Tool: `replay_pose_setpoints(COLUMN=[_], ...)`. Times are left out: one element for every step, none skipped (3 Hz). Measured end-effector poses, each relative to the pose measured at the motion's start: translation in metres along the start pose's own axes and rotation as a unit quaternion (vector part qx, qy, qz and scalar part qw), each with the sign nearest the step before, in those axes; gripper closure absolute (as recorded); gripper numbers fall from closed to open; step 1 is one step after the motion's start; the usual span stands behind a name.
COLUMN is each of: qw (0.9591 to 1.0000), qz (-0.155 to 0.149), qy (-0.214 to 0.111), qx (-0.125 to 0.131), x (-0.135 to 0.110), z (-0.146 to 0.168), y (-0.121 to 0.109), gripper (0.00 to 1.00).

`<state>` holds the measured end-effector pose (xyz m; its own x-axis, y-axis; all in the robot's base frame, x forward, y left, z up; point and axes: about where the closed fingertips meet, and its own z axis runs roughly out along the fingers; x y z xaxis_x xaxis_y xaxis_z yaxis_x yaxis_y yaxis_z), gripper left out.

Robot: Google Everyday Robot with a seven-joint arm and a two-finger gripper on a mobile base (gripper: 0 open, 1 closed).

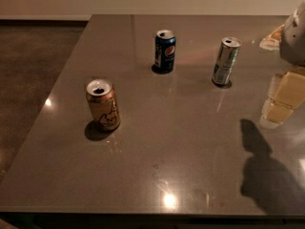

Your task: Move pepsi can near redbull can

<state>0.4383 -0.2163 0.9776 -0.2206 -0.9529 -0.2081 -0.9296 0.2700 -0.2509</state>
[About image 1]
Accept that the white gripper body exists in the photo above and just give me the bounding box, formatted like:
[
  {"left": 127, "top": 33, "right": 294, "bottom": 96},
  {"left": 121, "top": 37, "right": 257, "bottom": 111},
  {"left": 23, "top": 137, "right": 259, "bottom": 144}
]
[{"left": 280, "top": 1, "right": 305, "bottom": 67}]

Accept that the blue pepsi can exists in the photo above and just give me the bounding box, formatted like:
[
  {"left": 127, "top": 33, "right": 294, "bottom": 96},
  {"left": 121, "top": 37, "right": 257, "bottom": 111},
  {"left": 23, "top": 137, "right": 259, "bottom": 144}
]
[{"left": 154, "top": 30, "right": 176, "bottom": 73}]

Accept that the silver redbull can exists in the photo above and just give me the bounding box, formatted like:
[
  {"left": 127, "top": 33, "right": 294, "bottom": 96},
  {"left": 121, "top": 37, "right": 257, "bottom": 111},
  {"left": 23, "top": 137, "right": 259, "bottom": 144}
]
[{"left": 212, "top": 37, "right": 242, "bottom": 86}]

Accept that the orange la croix can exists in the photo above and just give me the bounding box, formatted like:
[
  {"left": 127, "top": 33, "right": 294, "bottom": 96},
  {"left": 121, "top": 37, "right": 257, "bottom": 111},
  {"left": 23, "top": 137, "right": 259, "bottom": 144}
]
[{"left": 86, "top": 79, "right": 120, "bottom": 132}]

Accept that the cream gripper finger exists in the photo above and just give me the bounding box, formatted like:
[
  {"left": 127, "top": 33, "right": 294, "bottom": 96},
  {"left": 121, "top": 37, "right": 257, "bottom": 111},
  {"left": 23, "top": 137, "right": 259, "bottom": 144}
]
[
  {"left": 259, "top": 67, "right": 305, "bottom": 129},
  {"left": 259, "top": 25, "right": 284, "bottom": 51}
]

